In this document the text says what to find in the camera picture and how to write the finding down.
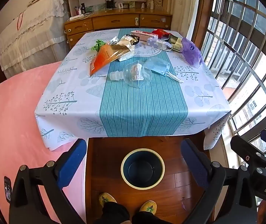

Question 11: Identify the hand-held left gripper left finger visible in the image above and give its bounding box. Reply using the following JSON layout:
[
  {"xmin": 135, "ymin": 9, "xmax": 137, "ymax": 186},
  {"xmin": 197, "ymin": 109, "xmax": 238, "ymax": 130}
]
[{"xmin": 9, "ymin": 139, "xmax": 87, "ymax": 224}]

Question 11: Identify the clear plastic bottle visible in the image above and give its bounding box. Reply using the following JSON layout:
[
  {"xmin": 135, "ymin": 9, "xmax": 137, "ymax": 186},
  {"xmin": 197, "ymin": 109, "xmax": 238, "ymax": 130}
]
[{"xmin": 110, "ymin": 60, "xmax": 152, "ymax": 88}]

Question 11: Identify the purple star-print box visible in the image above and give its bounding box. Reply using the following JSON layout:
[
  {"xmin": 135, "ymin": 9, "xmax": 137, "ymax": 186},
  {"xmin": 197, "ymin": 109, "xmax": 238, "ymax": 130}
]
[{"xmin": 147, "ymin": 38, "xmax": 172, "ymax": 51}]

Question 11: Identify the white gold black packet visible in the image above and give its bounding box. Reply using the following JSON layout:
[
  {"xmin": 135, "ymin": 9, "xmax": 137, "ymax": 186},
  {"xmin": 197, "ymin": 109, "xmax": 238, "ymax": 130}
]
[{"xmin": 118, "ymin": 35, "xmax": 140, "ymax": 62}]

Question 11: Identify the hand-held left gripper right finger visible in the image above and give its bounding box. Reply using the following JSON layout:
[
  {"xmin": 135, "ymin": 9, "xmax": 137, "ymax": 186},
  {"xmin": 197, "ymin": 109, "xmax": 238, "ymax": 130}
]
[{"xmin": 181, "ymin": 139, "xmax": 258, "ymax": 224}]

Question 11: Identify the green and yellow box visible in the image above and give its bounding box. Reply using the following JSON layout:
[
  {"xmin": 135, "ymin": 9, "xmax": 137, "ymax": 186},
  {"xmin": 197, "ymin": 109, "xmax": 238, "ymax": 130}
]
[{"xmin": 169, "ymin": 35, "xmax": 183, "ymax": 52}]

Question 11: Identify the window with metal grille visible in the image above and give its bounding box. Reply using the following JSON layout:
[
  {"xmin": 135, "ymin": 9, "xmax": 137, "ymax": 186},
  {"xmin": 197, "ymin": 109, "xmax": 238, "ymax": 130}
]
[{"xmin": 201, "ymin": 0, "xmax": 266, "ymax": 168}]

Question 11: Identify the wooden dresser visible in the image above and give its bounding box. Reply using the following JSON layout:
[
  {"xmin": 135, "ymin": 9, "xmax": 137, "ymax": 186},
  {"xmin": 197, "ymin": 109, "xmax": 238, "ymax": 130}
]
[{"xmin": 64, "ymin": 8, "xmax": 173, "ymax": 50}]

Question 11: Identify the blue bin with cream rim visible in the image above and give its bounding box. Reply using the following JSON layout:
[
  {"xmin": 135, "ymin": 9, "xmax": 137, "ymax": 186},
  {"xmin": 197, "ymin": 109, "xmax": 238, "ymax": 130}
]
[{"xmin": 121, "ymin": 148, "xmax": 165, "ymax": 190}]

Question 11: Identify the pink blanket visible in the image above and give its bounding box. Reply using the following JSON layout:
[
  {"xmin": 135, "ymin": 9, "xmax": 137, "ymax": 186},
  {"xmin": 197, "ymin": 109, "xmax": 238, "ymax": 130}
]
[{"xmin": 0, "ymin": 61, "xmax": 88, "ymax": 224}]

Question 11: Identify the blue face mask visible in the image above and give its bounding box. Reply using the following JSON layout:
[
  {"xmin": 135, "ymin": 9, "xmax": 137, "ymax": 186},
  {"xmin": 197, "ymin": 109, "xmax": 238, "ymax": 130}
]
[{"xmin": 145, "ymin": 58, "xmax": 184, "ymax": 83}]

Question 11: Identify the orange snack bag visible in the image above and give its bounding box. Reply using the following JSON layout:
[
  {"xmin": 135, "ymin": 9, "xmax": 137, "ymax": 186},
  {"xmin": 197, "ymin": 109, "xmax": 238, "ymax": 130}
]
[{"xmin": 90, "ymin": 44, "xmax": 136, "ymax": 76}]

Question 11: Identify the tree-print teal striped tablecloth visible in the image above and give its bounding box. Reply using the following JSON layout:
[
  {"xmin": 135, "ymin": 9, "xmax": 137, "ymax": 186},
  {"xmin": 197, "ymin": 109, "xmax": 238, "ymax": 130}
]
[{"xmin": 35, "ymin": 29, "xmax": 231, "ymax": 151}]

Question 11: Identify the red plastic bag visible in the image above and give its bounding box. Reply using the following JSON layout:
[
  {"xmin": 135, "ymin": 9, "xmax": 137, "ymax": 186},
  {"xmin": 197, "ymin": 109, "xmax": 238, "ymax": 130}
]
[{"xmin": 152, "ymin": 29, "xmax": 172, "ymax": 40}]

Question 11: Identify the beige curtain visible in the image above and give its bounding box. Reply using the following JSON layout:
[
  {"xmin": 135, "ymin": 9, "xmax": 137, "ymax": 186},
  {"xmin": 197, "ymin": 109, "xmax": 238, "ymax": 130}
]
[{"xmin": 168, "ymin": 0, "xmax": 208, "ymax": 40}]

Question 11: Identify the white lace furniture cover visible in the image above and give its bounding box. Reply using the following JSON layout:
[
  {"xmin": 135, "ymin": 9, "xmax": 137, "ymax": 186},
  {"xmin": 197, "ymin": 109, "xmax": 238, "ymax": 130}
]
[{"xmin": 0, "ymin": 0, "xmax": 70, "ymax": 78}]

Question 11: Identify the white power strip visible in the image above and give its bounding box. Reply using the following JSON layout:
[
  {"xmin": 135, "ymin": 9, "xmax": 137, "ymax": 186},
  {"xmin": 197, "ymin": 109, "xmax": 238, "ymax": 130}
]
[{"xmin": 70, "ymin": 13, "xmax": 94, "ymax": 21}]

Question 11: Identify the crumpled green paper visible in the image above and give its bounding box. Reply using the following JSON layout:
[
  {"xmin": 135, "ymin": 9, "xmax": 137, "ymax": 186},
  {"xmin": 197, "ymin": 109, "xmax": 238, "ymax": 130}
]
[{"xmin": 91, "ymin": 40, "xmax": 107, "ymax": 52}]

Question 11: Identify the purple plastic bag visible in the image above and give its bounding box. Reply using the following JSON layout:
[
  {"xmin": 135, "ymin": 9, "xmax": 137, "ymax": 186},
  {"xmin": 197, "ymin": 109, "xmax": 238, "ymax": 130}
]
[{"xmin": 181, "ymin": 37, "xmax": 204, "ymax": 69}]

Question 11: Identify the pink and red box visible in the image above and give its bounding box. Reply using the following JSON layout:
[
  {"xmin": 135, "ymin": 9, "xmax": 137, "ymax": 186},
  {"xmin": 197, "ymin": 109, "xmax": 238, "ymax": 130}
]
[{"xmin": 130, "ymin": 30, "xmax": 159, "ymax": 40}]

